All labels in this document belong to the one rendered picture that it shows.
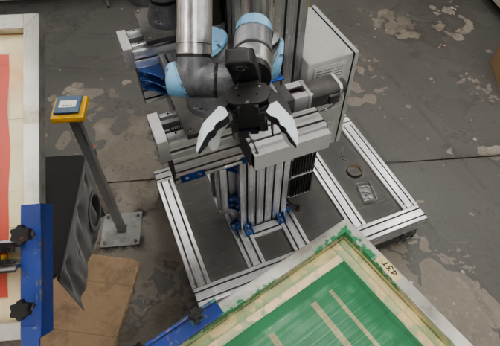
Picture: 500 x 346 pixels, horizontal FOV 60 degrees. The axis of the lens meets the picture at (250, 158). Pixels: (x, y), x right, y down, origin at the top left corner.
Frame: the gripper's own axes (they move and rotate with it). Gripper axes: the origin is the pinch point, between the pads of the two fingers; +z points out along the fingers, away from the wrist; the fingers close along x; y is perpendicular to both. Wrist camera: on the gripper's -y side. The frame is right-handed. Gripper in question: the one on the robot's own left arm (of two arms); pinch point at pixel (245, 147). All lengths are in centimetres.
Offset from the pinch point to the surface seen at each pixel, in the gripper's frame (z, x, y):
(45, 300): 5, 53, 42
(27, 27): -51, 58, 6
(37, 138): -27, 55, 22
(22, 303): 8, 53, 36
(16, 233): -4, 55, 28
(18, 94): -39, 62, 17
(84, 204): -43, 71, 73
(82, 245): -32, 72, 82
